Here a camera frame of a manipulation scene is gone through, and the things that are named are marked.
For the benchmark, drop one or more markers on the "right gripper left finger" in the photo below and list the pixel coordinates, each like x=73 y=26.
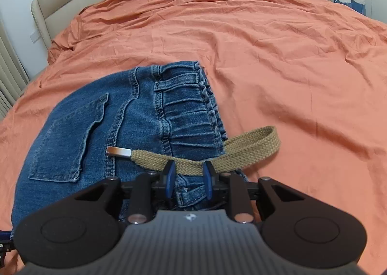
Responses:
x=148 y=191

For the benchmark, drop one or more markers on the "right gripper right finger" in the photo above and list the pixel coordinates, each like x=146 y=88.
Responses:
x=232 y=189

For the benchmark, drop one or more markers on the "tan woven belt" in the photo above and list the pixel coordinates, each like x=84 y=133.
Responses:
x=239 y=152

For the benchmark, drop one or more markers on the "blue denim jeans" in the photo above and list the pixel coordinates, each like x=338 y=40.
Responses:
x=166 y=109

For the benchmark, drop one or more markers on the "orange duvet cover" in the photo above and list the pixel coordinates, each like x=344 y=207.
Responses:
x=314 y=69

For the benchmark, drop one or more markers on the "beige curtain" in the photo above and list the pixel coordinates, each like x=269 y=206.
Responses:
x=13 y=77

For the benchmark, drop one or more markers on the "white wall socket left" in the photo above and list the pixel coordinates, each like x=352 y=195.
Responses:
x=35 y=36

